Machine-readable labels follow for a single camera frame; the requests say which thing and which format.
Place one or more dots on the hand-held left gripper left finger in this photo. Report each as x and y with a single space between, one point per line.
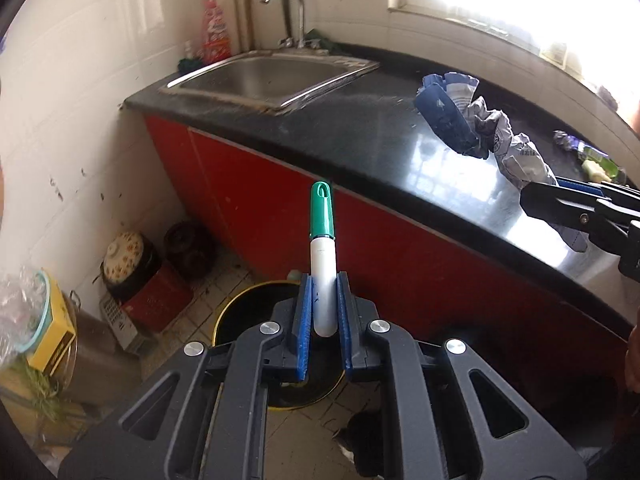
304 330

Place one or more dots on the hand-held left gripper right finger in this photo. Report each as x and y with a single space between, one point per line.
346 330

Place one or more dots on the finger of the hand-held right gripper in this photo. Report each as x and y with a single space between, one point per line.
580 186
555 207

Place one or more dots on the green drink carton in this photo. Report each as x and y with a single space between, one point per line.
597 162

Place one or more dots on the white marker with green cap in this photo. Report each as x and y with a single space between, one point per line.
322 285

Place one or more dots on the white plastic bag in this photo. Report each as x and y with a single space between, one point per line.
520 160

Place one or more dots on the black trash bin yellow rim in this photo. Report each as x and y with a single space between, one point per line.
245 310

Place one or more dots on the dark blue refill pouch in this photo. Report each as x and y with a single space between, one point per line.
445 120

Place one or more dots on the purple wrapper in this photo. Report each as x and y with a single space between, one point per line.
567 139

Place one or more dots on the red kitchen cabinet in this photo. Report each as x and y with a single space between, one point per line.
380 240

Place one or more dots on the black round pot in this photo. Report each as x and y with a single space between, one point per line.
190 250

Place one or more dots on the black pot with floral lid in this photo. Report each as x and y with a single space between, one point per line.
127 260

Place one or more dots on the grey metal container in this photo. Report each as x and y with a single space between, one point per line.
100 360

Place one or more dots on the yellow box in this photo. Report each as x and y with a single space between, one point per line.
52 330

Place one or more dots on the stainless steel sink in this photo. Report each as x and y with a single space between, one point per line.
270 77

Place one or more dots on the teal rimmed bowl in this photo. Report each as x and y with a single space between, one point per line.
42 310

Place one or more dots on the green vegetable stalks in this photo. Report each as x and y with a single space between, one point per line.
42 390

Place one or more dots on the dark green cloth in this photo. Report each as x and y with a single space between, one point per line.
325 42

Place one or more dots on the small green scouring pad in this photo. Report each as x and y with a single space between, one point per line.
190 64

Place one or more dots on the clear plastic bag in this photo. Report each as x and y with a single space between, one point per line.
15 310

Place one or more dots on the red detergent bottle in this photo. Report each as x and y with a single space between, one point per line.
216 30

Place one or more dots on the chrome faucet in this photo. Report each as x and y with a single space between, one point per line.
300 15

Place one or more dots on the wall pipes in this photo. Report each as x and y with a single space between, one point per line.
246 5

